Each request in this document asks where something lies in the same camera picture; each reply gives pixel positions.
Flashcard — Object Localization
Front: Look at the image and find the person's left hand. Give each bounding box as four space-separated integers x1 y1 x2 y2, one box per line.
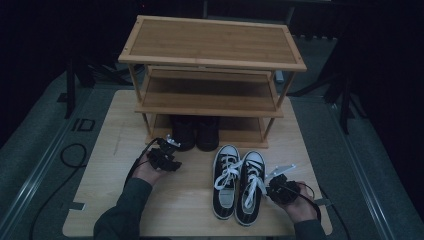
132 156 168 187

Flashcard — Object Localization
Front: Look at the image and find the wooden shoe rack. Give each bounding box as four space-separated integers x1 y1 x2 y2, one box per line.
118 14 308 150

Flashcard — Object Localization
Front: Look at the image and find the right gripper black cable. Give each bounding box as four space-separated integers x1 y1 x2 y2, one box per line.
298 181 352 240

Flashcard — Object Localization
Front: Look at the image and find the black white sneaker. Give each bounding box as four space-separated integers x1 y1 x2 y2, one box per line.
211 143 242 221
233 150 268 228

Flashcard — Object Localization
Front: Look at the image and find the metal floor rail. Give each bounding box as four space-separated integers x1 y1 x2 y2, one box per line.
328 101 399 240
0 99 88 236

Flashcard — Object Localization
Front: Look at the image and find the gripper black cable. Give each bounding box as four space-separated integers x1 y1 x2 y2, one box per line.
298 181 352 240
29 137 162 240

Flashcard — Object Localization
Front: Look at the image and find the black metal stand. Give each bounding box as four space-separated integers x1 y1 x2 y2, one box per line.
64 56 134 120
288 39 368 135

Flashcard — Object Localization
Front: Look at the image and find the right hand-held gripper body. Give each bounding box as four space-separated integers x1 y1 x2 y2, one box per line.
265 163 302 206

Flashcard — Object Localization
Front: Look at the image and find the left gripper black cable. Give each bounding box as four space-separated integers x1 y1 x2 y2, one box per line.
29 137 162 240

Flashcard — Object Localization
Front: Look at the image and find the person's right hand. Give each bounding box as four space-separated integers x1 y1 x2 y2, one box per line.
278 181 320 224

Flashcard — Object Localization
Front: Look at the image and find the black shoe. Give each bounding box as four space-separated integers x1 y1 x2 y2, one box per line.
195 115 221 153
170 114 197 153

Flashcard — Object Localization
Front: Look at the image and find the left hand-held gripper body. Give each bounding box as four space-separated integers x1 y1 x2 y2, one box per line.
146 134 183 173

